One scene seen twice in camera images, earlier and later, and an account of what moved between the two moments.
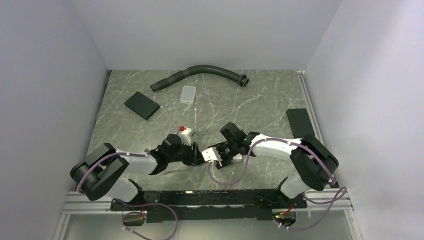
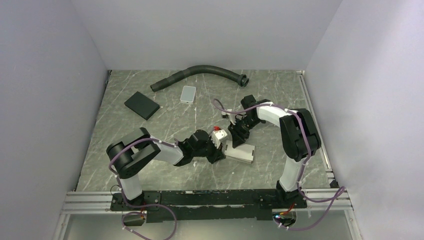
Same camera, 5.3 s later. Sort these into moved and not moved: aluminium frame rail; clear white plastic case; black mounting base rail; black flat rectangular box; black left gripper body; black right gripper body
Moved: black left gripper body; black right gripper body
Not moved: aluminium frame rail; black flat rectangular box; black mounting base rail; clear white plastic case
